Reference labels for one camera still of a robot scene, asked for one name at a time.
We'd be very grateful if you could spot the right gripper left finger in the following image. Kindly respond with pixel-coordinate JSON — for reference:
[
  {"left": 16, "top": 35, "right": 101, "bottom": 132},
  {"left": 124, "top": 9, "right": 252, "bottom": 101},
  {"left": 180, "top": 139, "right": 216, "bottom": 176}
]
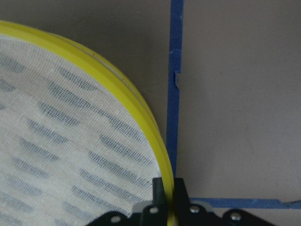
[{"left": 152, "top": 178, "right": 167, "bottom": 207}]

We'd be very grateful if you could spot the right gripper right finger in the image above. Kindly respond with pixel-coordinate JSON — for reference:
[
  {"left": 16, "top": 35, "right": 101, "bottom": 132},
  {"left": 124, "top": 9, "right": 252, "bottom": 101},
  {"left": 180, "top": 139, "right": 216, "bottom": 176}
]
[{"left": 173, "top": 178, "right": 190, "bottom": 209}]

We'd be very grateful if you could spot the yellow steamer basket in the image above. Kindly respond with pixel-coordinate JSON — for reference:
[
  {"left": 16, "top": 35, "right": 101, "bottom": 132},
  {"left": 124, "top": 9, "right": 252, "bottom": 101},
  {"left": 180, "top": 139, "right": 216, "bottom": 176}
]
[{"left": 0, "top": 21, "right": 174, "bottom": 226}]

